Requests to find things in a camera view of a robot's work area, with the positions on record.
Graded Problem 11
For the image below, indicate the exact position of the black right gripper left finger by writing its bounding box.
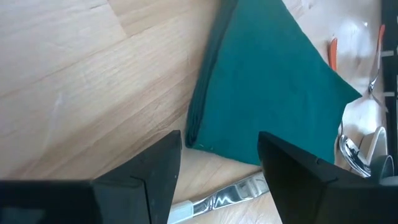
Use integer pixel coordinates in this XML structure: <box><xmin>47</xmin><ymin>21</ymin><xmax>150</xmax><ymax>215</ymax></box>
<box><xmin>93</xmin><ymin>130</ymin><xmax>182</xmax><ymax>224</ymax></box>

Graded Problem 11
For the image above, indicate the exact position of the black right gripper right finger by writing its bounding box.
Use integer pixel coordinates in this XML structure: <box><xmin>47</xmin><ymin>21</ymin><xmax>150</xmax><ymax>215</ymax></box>
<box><xmin>257</xmin><ymin>131</ymin><xmax>379</xmax><ymax>224</ymax></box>

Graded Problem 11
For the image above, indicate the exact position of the knife with orange handle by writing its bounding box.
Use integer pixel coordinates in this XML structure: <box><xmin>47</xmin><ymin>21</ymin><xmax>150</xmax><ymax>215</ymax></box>
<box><xmin>167</xmin><ymin>171</ymin><xmax>270</xmax><ymax>224</ymax></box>

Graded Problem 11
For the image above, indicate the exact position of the spoon with orange handle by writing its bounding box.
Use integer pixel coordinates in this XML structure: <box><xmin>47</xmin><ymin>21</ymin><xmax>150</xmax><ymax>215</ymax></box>
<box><xmin>328</xmin><ymin>37</ymin><xmax>373</xmax><ymax>178</ymax></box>

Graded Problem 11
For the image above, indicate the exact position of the teal cloth napkin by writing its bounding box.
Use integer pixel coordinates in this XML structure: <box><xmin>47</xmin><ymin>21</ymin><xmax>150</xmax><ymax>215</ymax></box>
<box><xmin>185</xmin><ymin>0</ymin><xmax>363</xmax><ymax>166</ymax></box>

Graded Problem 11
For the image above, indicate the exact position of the white ribbed bowl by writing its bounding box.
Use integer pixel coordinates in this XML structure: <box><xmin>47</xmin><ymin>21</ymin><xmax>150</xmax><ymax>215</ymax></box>
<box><xmin>360</xmin><ymin>126</ymin><xmax>389</xmax><ymax>166</ymax></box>

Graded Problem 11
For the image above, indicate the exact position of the teal plate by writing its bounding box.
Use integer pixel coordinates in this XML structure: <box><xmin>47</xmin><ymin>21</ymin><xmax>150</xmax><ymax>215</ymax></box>
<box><xmin>369</xmin><ymin>154</ymin><xmax>396</xmax><ymax>185</ymax></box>

